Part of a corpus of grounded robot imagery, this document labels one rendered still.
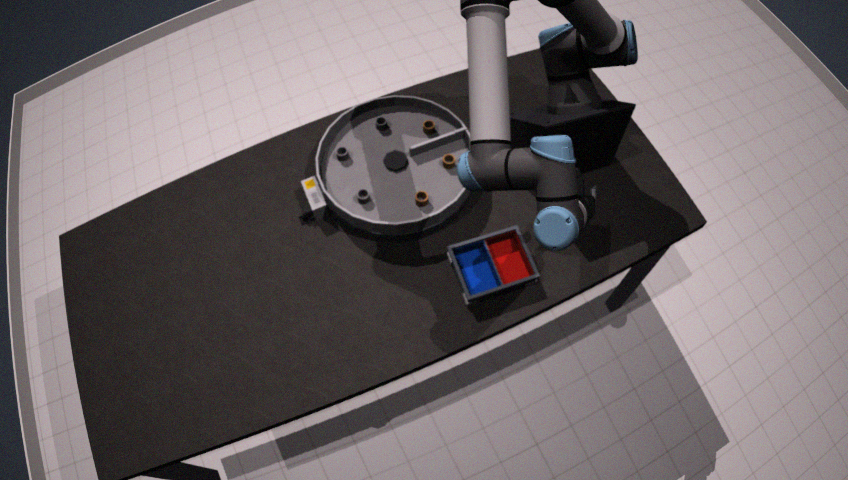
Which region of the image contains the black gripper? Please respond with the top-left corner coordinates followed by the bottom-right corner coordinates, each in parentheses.
top-left (576, 168), bottom-right (597, 228)

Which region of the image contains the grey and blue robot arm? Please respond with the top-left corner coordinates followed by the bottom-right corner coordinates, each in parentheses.
top-left (457, 0), bottom-right (638, 251)

